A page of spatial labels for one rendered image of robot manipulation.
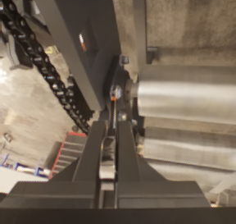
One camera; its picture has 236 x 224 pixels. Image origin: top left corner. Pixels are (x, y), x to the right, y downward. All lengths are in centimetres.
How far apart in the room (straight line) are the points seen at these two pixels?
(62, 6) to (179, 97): 23
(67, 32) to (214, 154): 53
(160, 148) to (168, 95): 29
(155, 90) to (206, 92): 9
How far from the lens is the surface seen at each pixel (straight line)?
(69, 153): 268
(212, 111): 35
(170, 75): 33
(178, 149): 59
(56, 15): 21
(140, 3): 84
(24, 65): 43
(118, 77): 35
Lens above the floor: 110
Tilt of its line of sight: 32 degrees down
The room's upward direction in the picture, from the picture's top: 166 degrees counter-clockwise
